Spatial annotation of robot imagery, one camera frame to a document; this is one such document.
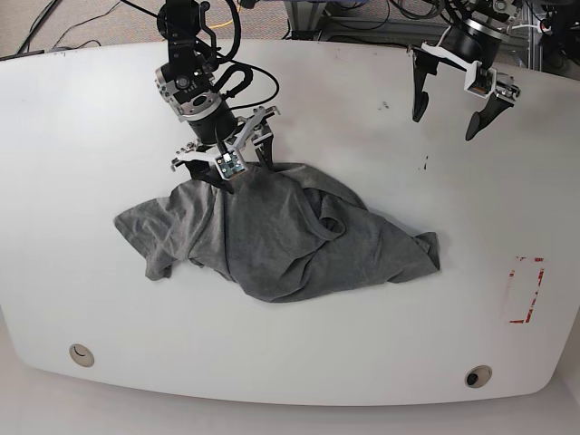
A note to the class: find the red tape rectangle marking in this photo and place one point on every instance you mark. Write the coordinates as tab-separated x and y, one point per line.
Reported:
523	286

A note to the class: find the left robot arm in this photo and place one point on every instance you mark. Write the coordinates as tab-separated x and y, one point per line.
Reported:
470	44

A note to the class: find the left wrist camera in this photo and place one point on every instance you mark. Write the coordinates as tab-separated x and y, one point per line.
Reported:
480	81

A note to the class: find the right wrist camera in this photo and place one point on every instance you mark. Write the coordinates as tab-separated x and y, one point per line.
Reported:
230	165

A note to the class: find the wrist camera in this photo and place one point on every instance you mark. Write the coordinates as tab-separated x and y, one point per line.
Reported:
480	81
230	165

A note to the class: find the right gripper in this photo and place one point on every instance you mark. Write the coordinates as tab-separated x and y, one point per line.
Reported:
218	135

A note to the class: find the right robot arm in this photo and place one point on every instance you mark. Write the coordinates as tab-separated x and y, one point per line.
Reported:
197	82

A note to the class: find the grey t-shirt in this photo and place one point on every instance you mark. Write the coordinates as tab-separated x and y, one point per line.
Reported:
284	235

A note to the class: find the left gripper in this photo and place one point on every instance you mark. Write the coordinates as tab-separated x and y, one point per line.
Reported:
425	61

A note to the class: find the left table grommet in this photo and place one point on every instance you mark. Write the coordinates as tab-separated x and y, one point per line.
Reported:
81	355

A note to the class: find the right table grommet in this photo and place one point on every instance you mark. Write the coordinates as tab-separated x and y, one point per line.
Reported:
478	377

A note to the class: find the table grommet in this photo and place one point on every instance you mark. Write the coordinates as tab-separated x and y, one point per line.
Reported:
478	377
81	355

